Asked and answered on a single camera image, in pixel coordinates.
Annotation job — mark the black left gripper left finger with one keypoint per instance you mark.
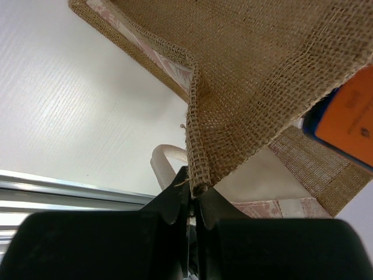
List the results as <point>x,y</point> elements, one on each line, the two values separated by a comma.
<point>151,243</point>

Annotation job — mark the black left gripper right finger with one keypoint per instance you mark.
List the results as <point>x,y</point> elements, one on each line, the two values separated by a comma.
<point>231,245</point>

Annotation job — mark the orange blue bottle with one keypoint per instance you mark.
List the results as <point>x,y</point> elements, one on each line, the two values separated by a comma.
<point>342,121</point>

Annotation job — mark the burlap canvas tote bag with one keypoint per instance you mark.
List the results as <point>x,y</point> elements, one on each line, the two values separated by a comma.
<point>247,71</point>

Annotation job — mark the aluminium mounting rail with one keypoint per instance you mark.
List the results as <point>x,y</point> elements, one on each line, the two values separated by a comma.
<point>24,194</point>

